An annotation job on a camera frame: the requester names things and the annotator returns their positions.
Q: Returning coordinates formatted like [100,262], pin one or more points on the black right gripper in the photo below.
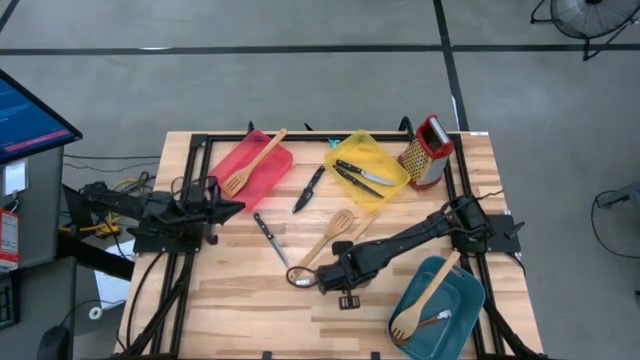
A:
[340,275]

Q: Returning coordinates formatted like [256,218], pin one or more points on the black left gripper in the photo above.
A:
[205,205]

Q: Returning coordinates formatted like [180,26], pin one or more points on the wooden slotted angled turner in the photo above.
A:
[235,184]

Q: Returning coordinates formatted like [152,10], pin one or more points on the wooden slotted round spatula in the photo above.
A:
[340,223]

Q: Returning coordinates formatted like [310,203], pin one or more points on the wooden salad fork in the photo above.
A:
[410,320]

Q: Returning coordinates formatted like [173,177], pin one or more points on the black blade paring knife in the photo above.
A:
[309,189]

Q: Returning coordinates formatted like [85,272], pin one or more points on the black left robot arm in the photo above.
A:
[150,212]

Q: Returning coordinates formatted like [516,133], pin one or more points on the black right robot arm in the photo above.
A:
[400,240]

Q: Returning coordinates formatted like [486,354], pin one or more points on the pink plastic bin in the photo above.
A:
[270,167]

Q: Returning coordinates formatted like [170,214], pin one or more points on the teal plastic tray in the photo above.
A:
[460,310]

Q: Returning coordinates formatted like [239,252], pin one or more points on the small teal clip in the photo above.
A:
[333,143]

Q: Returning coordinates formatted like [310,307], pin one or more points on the yellow plastic bin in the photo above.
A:
[360,147]

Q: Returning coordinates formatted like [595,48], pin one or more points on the white paper sheet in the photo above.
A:
[112,290]

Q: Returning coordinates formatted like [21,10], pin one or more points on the black desk leg beam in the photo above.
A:
[95,257]

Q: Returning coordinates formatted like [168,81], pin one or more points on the white tape roll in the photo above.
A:
[90,313]

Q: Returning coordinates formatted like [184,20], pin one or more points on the grey cabinet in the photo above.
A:
[40,210]

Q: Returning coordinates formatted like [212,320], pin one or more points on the white paper label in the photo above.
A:
[15,177]

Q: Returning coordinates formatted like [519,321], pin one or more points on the computer monitor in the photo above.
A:
[30,120]

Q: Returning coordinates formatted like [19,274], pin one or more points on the black computer mouse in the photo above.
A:
[52,345]

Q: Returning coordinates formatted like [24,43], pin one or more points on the red hanging tag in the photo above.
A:
[7,240]

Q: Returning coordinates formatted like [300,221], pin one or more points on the black keyboard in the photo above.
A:
[7,305]

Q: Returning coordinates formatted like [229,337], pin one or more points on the black floor fan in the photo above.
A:
[590,15]

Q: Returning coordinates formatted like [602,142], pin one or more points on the black metal table frame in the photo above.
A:
[300,136]

